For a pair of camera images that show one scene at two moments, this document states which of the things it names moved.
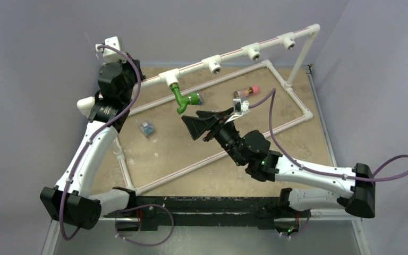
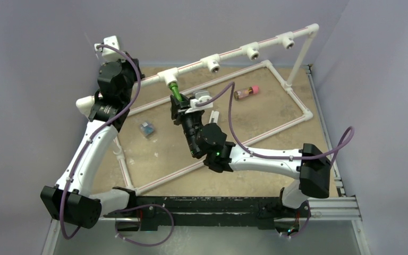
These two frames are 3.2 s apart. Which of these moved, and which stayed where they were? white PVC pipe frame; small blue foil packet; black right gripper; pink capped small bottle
Moved: black right gripper
Stayed: pink capped small bottle; white PVC pipe frame; small blue foil packet
